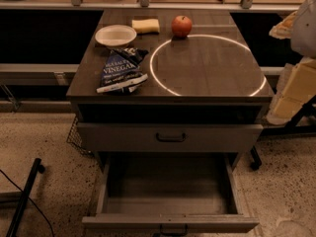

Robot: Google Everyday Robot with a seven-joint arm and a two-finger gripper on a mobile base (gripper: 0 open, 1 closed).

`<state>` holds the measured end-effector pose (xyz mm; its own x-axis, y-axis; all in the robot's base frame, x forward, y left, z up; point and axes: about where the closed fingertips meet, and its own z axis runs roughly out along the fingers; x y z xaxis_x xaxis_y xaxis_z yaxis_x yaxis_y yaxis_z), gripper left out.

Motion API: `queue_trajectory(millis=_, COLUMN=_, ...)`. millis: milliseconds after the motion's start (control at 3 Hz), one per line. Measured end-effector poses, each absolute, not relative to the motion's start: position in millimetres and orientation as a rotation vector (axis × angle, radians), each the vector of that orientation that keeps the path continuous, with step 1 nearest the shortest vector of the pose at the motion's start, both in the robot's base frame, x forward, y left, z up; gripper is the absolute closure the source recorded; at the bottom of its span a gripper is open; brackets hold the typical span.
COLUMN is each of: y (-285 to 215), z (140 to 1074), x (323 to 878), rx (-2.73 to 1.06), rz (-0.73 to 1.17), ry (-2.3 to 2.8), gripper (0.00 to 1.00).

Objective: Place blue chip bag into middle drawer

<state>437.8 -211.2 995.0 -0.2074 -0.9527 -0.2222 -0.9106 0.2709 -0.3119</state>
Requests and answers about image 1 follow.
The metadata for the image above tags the open middle drawer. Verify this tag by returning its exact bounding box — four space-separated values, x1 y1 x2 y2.
82 153 259 237

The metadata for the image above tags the grey drawer cabinet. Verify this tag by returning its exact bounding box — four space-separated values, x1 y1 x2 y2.
66 9 276 237

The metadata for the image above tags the red apple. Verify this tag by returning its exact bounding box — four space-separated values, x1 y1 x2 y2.
171 16 193 38

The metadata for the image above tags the black floor cable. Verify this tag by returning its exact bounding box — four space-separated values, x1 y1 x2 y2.
0 169 55 237

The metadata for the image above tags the black metal stand leg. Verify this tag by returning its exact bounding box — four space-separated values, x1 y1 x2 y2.
6 158 45 237

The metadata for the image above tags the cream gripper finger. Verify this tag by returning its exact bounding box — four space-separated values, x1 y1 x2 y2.
266 57 316 125

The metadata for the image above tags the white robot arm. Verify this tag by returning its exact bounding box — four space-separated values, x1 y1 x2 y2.
267 0 316 124

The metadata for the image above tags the wire mesh basket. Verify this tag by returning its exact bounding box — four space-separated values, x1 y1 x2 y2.
66 118 94 158

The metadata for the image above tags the yellow sponge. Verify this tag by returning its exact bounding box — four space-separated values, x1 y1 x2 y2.
131 19 160 34

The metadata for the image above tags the white bowl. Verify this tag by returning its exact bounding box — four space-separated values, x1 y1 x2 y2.
95 25 137 48

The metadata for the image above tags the blue vinegar chip bag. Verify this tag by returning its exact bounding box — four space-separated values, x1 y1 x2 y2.
97 47 148 94

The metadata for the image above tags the closed upper drawer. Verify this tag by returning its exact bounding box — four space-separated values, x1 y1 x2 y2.
77 122 263 153

